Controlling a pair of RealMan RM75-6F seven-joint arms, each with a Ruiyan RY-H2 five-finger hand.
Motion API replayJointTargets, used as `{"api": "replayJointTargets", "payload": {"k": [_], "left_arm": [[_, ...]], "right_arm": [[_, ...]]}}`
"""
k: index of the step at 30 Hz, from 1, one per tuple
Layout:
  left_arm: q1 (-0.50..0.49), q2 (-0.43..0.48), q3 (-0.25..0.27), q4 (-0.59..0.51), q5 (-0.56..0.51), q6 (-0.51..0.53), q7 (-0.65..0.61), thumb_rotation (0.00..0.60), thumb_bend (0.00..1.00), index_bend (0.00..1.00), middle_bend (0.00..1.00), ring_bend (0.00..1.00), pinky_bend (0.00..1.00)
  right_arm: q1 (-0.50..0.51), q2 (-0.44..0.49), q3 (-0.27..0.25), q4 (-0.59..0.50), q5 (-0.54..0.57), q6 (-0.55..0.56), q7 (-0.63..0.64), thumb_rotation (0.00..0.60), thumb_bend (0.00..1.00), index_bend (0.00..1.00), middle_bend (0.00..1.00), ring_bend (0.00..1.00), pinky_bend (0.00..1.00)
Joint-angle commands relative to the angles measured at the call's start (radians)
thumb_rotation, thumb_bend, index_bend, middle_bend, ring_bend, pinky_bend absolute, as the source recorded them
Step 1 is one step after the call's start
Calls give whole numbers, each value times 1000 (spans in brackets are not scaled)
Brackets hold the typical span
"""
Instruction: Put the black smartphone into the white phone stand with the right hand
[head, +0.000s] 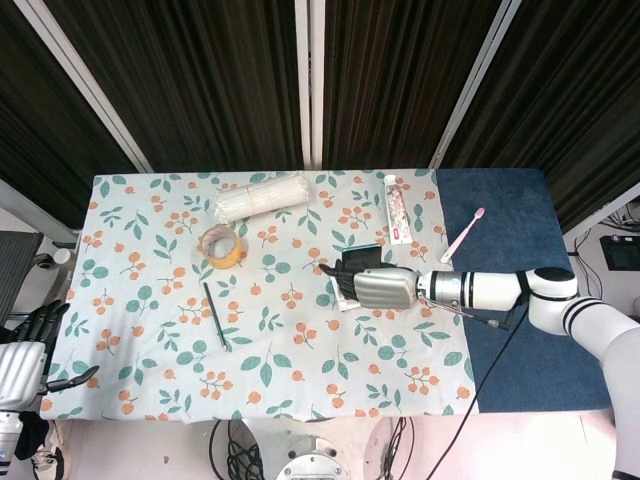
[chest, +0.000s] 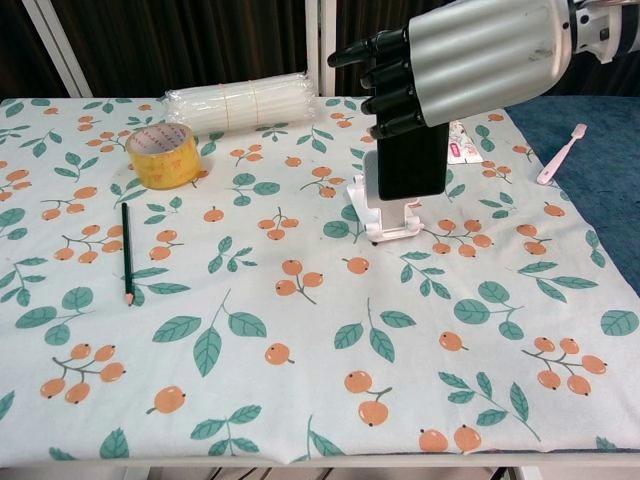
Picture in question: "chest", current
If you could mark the bundle of wrapped plastic straws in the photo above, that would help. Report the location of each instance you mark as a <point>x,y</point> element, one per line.
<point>240,102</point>

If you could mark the blue fabric table mat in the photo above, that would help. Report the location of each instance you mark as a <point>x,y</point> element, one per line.
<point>585,125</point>

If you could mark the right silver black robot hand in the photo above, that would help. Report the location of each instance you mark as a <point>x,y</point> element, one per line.
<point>480,60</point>

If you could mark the white folding phone stand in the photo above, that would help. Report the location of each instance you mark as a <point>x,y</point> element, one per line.
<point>390,220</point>

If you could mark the yellow packing tape roll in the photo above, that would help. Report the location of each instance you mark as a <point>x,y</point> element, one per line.
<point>165,167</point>

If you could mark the dark pleated curtain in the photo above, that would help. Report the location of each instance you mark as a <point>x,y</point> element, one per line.
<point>200,35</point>

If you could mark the dark green pencil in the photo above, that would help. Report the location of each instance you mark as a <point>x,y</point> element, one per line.
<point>127,250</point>

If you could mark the white slanted frame bar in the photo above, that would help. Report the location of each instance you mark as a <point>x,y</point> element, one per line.
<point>57,47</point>

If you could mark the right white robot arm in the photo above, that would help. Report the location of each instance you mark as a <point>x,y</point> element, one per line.
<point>607,27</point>

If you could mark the black smartphone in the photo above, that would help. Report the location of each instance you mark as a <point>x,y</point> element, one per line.
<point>412,165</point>

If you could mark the fruit and leaf print tablecloth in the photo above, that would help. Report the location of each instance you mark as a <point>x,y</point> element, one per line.
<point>280,320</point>

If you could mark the pink toothbrush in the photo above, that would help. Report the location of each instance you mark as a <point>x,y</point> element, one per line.
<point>557,158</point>

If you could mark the white vertical frame post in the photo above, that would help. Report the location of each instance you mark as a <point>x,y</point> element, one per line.
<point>320,30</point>

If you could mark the white floral toothpaste tube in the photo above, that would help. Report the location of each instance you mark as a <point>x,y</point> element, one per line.
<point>465,147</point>

